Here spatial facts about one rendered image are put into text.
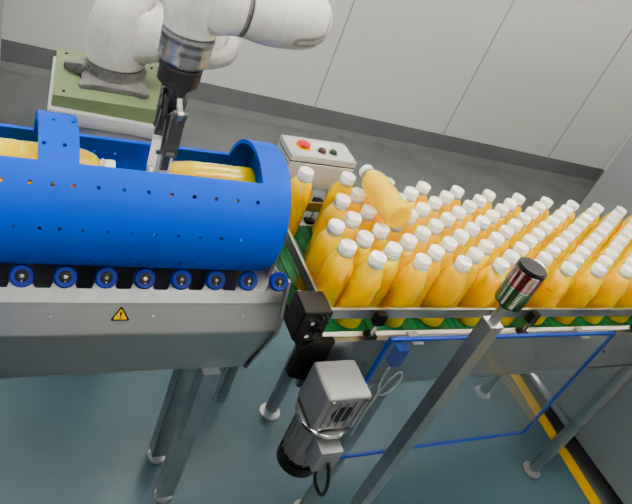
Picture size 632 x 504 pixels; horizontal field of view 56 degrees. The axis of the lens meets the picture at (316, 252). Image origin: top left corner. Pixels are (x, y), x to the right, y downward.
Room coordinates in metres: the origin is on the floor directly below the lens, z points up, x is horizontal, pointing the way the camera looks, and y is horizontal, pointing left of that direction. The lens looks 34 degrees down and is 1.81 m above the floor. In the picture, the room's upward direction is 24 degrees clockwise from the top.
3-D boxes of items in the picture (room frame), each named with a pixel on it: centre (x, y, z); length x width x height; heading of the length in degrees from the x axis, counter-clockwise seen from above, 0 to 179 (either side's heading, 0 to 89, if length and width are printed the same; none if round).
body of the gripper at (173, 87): (0.98, 0.35, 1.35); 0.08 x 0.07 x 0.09; 35
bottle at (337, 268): (1.12, -0.06, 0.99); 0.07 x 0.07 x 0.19
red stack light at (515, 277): (1.08, -0.41, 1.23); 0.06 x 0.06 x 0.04
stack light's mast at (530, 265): (1.08, -0.41, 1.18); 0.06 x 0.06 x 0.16
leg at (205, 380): (1.06, 0.13, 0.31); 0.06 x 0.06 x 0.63; 35
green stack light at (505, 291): (1.08, -0.41, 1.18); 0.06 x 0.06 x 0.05
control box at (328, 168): (1.51, 0.11, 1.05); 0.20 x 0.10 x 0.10; 125
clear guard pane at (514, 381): (1.30, -0.56, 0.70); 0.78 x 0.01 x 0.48; 125
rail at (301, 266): (1.20, 0.05, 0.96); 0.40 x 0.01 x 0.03; 35
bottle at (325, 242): (1.18, -0.02, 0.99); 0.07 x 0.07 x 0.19
